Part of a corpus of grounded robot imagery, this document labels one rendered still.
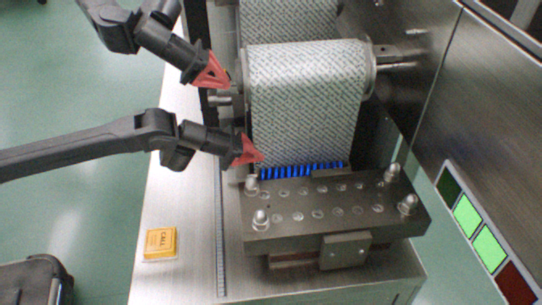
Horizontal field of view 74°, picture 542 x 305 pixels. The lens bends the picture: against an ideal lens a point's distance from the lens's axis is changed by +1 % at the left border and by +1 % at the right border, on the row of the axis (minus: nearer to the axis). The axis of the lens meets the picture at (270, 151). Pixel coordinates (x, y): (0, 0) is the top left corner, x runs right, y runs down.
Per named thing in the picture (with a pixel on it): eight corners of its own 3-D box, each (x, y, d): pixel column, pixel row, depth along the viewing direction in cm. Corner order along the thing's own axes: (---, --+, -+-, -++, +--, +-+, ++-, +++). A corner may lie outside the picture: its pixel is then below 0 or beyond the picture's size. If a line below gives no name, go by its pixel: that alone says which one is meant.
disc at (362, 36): (345, 75, 89) (357, 18, 78) (348, 75, 89) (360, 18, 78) (363, 116, 79) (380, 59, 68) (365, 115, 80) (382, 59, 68)
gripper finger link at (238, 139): (258, 181, 84) (222, 170, 80) (255, 160, 89) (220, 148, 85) (273, 161, 80) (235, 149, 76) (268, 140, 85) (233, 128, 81)
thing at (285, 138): (254, 172, 88) (251, 111, 76) (347, 163, 91) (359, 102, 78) (254, 173, 88) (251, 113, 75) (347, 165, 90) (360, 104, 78)
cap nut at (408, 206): (395, 202, 79) (401, 190, 76) (411, 201, 80) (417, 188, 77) (402, 216, 77) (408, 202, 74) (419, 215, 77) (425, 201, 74)
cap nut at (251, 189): (243, 185, 83) (242, 172, 80) (259, 184, 83) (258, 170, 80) (244, 198, 80) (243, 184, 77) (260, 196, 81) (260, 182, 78)
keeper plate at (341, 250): (318, 262, 82) (323, 235, 74) (360, 257, 83) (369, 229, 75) (320, 273, 80) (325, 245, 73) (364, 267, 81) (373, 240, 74)
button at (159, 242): (148, 234, 89) (145, 228, 87) (177, 231, 89) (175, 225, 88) (144, 260, 84) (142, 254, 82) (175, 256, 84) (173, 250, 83)
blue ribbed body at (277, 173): (258, 175, 88) (258, 165, 86) (343, 167, 90) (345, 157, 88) (260, 185, 86) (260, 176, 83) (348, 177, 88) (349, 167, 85)
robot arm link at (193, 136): (179, 129, 72) (181, 111, 76) (168, 151, 76) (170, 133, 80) (211, 139, 75) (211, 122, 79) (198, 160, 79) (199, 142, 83)
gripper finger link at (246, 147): (257, 175, 85) (221, 164, 81) (255, 154, 90) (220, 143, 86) (272, 156, 81) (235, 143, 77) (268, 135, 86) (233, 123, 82)
